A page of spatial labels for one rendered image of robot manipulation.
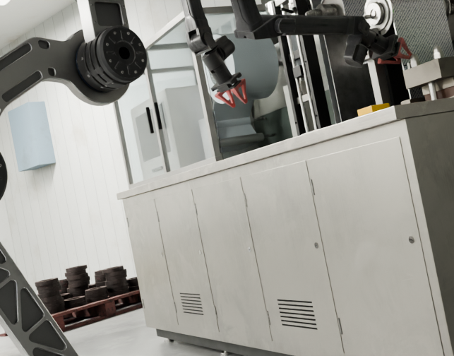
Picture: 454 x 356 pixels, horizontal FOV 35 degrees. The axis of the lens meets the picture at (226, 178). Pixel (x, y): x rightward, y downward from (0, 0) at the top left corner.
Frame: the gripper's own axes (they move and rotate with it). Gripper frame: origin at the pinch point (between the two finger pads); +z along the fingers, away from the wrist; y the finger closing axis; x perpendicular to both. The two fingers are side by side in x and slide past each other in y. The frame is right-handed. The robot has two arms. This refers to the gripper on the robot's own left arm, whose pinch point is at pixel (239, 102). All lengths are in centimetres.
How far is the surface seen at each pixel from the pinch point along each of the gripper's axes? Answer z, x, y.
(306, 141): 21.1, -1.9, -15.6
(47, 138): 50, -239, 525
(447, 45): 22, -51, -49
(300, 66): 6.1, -34.6, -2.1
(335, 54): 11, -50, -7
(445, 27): 17, -54, -49
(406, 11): 4, -44, -45
